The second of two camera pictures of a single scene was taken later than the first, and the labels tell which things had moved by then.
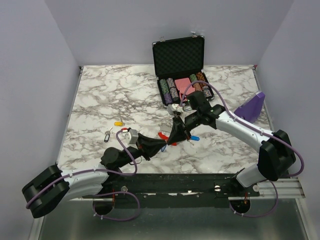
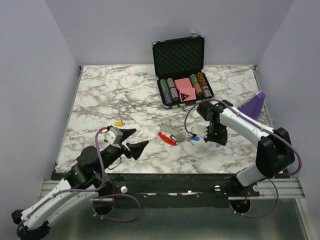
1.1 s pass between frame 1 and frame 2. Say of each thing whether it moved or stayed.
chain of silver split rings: stayed
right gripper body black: moved
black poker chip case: stayed
